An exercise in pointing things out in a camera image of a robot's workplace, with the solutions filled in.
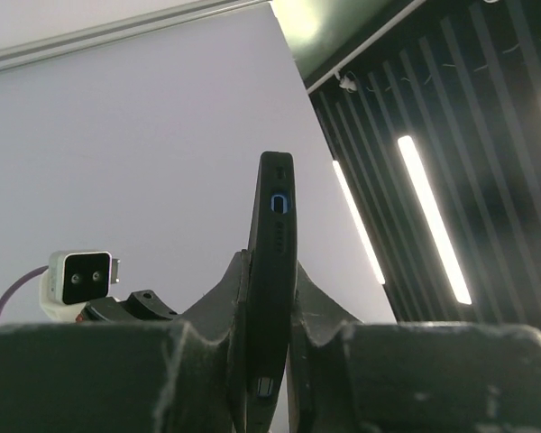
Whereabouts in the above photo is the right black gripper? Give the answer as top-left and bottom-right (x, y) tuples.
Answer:
(76, 290), (178, 323)

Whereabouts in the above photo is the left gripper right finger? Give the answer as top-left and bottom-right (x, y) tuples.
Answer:
(287, 271), (541, 432)

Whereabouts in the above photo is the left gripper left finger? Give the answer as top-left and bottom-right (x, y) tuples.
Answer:
(0, 251), (250, 432)

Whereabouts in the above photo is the blue phone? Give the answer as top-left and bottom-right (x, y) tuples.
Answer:
(246, 152), (298, 432)

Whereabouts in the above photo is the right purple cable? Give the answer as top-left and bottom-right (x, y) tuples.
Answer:
(0, 265), (50, 328)

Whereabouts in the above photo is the right aluminium frame post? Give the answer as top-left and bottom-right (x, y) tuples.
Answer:
(0, 1), (259, 73)

